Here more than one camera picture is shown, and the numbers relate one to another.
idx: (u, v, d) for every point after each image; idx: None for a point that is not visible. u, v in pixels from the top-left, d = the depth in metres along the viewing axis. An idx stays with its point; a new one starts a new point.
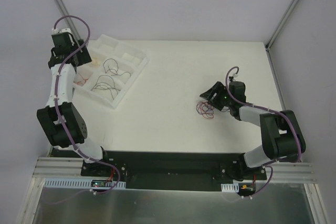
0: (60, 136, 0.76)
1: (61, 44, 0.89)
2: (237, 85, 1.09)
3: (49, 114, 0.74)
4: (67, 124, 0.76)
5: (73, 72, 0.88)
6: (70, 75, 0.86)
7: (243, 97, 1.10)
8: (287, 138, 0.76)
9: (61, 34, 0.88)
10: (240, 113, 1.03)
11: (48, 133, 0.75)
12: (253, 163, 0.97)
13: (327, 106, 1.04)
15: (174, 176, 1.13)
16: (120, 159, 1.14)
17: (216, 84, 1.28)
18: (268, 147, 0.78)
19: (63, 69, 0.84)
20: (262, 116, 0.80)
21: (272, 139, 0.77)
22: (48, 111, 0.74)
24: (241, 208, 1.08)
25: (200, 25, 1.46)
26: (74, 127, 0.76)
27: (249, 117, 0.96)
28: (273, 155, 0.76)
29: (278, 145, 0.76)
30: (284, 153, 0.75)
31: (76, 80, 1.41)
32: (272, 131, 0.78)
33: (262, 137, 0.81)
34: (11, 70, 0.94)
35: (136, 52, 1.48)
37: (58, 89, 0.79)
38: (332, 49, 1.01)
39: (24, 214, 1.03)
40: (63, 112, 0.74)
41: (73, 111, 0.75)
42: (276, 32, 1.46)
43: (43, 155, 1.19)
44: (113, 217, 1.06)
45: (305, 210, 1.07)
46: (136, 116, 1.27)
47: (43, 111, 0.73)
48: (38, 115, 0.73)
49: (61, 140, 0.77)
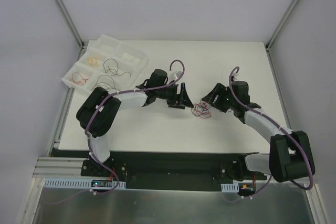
0: (87, 115, 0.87)
1: (154, 81, 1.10)
2: (240, 85, 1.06)
3: (101, 96, 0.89)
4: (100, 114, 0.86)
5: (142, 101, 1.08)
6: (138, 100, 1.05)
7: (247, 97, 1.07)
8: (298, 162, 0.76)
9: (159, 76, 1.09)
10: (245, 116, 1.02)
11: (84, 104, 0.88)
12: (254, 168, 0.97)
13: (327, 107, 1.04)
15: (174, 176, 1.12)
16: (120, 159, 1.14)
17: (216, 85, 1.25)
18: (276, 170, 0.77)
19: (140, 92, 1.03)
20: (274, 139, 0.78)
21: (282, 163, 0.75)
22: (102, 93, 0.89)
24: (241, 208, 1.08)
25: (200, 25, 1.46)
26: (100, 120, 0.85)
27: (258, 125, 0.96)
28: (281, 179, 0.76)
29: (288, 171, 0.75)
30: (293, 178, 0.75)
31: (76, 80, 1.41)
32: (283, 157, 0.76)
33: (271, 159, 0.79)
34: (9, 70, 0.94)
35: (136, 52, 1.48)
37: (123, 93, 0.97)
38: (332, 50, 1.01)
39: (24, 214, 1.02)
40: (108, 104, 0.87)
41: (113, 109, 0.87)
42: (277, 31, 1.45)
43: (43, 155, 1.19)
44: (113, 217, 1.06)
45: (305, 210, 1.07)
46: (136, 116, 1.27)
47: (101, 91, 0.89)
48: (97, 88, 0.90)
49: (83, 119, 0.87)
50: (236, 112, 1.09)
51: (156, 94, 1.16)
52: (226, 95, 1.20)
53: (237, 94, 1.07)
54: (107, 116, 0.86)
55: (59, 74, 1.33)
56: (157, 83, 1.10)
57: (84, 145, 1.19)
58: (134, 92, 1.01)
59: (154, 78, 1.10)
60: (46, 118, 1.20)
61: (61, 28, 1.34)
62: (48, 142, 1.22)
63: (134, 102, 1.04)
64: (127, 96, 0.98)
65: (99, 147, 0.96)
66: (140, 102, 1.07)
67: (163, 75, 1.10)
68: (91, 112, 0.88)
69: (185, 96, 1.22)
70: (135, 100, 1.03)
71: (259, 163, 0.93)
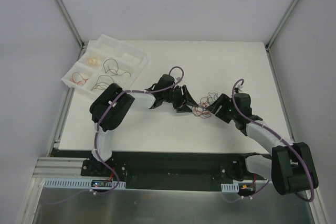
0: (100, 108, 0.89)
1: (160, 84, 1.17)
2: (242, 96, 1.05)
3: (115, 92, 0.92)
4: (113, 107, 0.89)
5: (148, 104, 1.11)
6: (146, 102, 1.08)
7: (248, 108, 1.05)
8: (300, 174, 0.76)
9: (165, 79, 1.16)
10: (247, 128, 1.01)
11: (99, 98, 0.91)
12: (255, 169, 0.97)
13: (327, 107, 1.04)
15: (174, 176, 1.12)
16: (120, 159, 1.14)
17: (220, 96, 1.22)
18: (279, 182, 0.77)
19: (150, 94, 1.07)
20: (275, 150, 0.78)
21: (284, 175, 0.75)
22: (116, 89, 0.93)
24: (241, 208, 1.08)
25: (200, 25, 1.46)
26: (113, 114, 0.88)
27: (259, 138, 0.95)
28: (284, 191, 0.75)
29: (291, 183, 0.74)
30: (295, 190, 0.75)
31: (76, 80, 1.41)
32: (284, 168, 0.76)
33: (273, 170, 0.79)
34: (9, 70, 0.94)
35: (136, 52, 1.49)
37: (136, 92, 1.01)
38: (332, 50, 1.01)
39: (24, 214, 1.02)
40: (122, 98, 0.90)
41: (126, 104, 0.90)
42: (277, 31, 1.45)
43: (43, 155, 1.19)
44: (113, 217, 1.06)
45: (305, 210, 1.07)
46: (136, 116, 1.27)
47: (116, 87, 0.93)
48: (112, 84, 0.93)
49: (96, 112, 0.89)
50: (237, 124, 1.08)
51: (163, 96, 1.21)
52: (229, 106, 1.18)
53: (238, 106, 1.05)
54: (120, 110, 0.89)
55: (59, 74, 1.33)
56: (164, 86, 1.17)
57: (84, 145, 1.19)
58: (144, 93, 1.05)
59: (160, 82, 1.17)
60: (46, 118, 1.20)
61: (61, 28, 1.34)
62: (48, 141, 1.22)
63: (142, 103, 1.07)
64: (138, 96, 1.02)
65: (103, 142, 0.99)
66: (147, 104, 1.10)
67: (169, 78, 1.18)
68: (104, 106, 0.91)
69: (190, 97, 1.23)
70: (143, 102, 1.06)
71: (259, 166, 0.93)
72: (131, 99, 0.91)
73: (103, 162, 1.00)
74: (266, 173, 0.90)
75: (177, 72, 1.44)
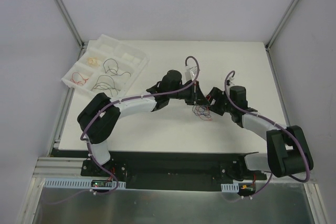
0: (86, 120, 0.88)
1: (166, 84, 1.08)
2: (239, 89, 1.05)
3: (102, 102, 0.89)
4: (98, 120, 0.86)
5: (148, 107, 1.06)
6: (145, 106, 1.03)
7: (244, 102, 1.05)
8: (294, 156, 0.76)
9: (170, 79, 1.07)
10: (243, 119, 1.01)
11: (86, 109, 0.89)
12: (253, 166, 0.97)
13: (327, 106, 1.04)
15: (174, 176, 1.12)
16: (120, 158, 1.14)
17: (212, 89, 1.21)
18: (274, 165, 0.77)
19: (147, 98, 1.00)
20: (270, 133, 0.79)
21: (279, 157, 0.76)
22: (104, 100, 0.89)
24: (241, 208, 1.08)
25: (200, 25, 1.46)
26: (97, 127, 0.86)
27: (255, 128, 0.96)
28: (280, 173, 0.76)
29: (286, 164, 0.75)
30: (291, 171, 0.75)
31: (76, 80, 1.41)
32: (279, 150, 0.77)
33: (269, 154, 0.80)
34: (9, 70, 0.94)
35: (136, 52, 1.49)
37: (127, 99, 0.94)
38: (332, 49, 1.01)
39: (24, 214, 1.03)
40: (107, 112, 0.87)
41: (112, 118, 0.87)
42: (277, 32, 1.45)
43: (43, 155, 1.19)
44: (113, 217, 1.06)
45: (305, 210, 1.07)
46: (137, 116, 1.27)
47: (104, 98, 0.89)
48: (100, 94, 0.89)
49: (83, 124, 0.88)
50: (233, 117, 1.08)
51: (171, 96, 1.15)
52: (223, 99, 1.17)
53: (234, 99, 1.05)
54: (105, 125, 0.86)
55: (59, 74, 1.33)
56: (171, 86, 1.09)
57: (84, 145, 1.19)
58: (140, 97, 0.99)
59: (166, 82, 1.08)
60: (46, 118, 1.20)
61: (61, 28, 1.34)
62: (48, 142, 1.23)
63: (140, 107, 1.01)
64: (131, 104, 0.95)
65: (98, 150, 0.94)
66: (148, 107, 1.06)
67: (177, 77, 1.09)
68: (91, 117, 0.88)
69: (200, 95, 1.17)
70: (140, 106, 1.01)
71: (257, 160, 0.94)
72: (116, 113, 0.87)
73: (100, 165, 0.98)
74: (264, 165, 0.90)
75: (192, 59, 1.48)
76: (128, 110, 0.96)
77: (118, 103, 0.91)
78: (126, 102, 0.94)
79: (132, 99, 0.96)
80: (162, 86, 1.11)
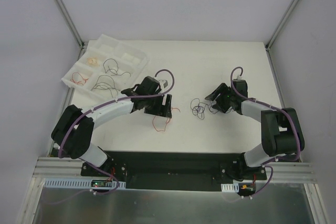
0: (61, 136, 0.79)
1: (144, 88, 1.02)
2: (239, 81, 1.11)
3: (73, 115, 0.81)
4: (73, 134, 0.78)
5: (127, 108, 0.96)
6: (123, 109, 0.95)
7: (244, 92, 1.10)
8: (287, 135, 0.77)
9: (151, 83, 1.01)
10: (242, 107, 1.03)
11: (57, 126, 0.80)
12: (253, 163, 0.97)
13: (327, 106, 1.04)
15: (174, 176, 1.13)
16: (119, 159, 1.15)
17: (220, 85, 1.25)
18: (267, 144, 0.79)
19: (122, 100, 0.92)
20: (264, 112, 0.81)
21: (272, 136, 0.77)
22: (75, 112, 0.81)
24: (241, 208, 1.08)
25: (200, 25, 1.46)
26: (73, 140, 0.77)
27: (252, 113, 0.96)
28: (272, 151, 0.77)
29: (277, 142, 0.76)
30: (282, 149, 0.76)
31: (76, 80, 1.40)
32: (272, 128, 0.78)
33: (262, 133, 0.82)
34: (9, 70, 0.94)
35: (136, 52, 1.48)
37: (101, 107, 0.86)
38: (332, 49, 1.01)
39: (24, 214, 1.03)
40: (81, 123, 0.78)
41: (87, 129, 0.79)
42: (277, 32, 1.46)
43: (43, 156, 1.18)
44: (113, 217, 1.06)
45: (305, 210, 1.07)
46: (136, 116, 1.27)
47: (74, 109, 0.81)
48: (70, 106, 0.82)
49: (58, 140, 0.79)
50: (233, 104, 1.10)
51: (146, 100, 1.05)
52: (227, 94, 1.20)
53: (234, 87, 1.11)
54: (81, 137, 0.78)
55: (59, 74, 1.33)
56: (152, 89, 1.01)
57: None
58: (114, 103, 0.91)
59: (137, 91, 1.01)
60: (46, 118, 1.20)
61: (61, 28, 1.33)
62: (48, 142, 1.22)
63: (116, 113, 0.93)
64: (106, 109, 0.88)
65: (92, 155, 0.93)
66: (125, 109, 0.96)
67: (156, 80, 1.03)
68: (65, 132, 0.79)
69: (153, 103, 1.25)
70: (115, 111, 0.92)
71: (255, 153, 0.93)
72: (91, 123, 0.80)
73: (97, 167, 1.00)
74: (261, 153, 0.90)
75: (192, 60, 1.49)
76: (104, 117, 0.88)
77: (91, 113, 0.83)
78: (97, 110, 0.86)
79: (105, 104, 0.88)
80: (143, 87, 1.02)
